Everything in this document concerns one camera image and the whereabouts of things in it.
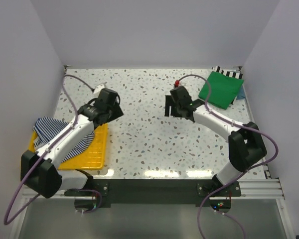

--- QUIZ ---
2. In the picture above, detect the green tank top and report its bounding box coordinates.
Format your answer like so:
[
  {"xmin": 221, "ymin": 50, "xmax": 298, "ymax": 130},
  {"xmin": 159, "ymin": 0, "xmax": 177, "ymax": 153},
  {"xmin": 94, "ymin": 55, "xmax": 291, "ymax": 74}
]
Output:
[{"xmin": 207, "ymin": 71, "xmax": 244, "ymax": 110}]

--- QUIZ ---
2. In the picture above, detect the blue white striped tank top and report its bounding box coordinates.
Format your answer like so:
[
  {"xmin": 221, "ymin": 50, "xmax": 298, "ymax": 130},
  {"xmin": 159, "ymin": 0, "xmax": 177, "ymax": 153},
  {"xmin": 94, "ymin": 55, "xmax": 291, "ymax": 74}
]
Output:
[{"xmin": 32, "ymin": 116, "xmax": 95, "ymax": 164}]

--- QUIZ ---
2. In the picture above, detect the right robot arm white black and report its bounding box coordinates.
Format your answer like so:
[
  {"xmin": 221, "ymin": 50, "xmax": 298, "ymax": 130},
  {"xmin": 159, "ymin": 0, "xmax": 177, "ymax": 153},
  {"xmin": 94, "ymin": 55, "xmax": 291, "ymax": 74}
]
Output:
[{"xmin": 164, "ymin": 86, "xmax": 267, "ymax": 196}]

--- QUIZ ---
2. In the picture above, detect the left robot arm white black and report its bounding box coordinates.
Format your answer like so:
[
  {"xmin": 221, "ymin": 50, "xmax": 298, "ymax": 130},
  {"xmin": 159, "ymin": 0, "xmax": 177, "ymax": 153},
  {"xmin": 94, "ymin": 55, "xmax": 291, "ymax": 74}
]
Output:
[{"xmin": 20, "ymin": 88, "xmax": 123, "ymax": 199}]

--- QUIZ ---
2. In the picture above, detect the blue folded tank top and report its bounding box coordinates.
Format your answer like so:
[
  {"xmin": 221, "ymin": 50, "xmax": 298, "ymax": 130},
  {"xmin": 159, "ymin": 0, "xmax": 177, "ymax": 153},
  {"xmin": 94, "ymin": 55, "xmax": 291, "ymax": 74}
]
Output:
[{"xmin": 236, "ymin": 85, "xmax": 246, "ymax": 100}]

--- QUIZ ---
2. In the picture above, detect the yellow plastic tray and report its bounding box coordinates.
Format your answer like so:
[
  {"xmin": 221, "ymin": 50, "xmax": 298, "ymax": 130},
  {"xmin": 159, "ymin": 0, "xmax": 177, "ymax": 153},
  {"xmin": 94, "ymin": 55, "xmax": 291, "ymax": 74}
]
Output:
[{"xmin": 28, "ymin": 117, "xmax": 108, "ymax": 170}]

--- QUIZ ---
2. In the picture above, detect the black white striped folded top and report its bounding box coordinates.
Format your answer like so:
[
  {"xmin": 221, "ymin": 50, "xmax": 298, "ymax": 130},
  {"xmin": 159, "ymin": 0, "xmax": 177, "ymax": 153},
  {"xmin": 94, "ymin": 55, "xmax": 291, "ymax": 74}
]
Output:
[{"xmin": 211, "ymin": 66, "xmax": 243, "ymax": 105}]

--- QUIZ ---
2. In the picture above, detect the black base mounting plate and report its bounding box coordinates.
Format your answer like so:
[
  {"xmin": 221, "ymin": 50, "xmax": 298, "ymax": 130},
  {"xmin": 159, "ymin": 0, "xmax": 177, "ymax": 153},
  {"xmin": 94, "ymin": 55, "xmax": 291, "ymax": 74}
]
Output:
[{"xmin": 64, "ymin": 178, "xmax": 242, "ymax": 209}]

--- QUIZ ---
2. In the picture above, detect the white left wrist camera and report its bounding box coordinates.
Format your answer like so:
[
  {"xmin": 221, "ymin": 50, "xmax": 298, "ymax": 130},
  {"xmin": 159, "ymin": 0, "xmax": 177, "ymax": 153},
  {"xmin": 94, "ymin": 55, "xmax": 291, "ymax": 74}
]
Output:
[{"xmin": 93, "ymin": 84, "xmax": 106, "ymax": 95}]

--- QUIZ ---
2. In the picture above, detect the aluminium front rail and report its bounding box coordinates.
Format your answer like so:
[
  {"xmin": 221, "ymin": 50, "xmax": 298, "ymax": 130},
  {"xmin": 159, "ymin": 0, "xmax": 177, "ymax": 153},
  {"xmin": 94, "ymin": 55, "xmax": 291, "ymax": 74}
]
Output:
[{"xmin": 20, "ymin": 177, "xmax": 286, "ymax": 200}]

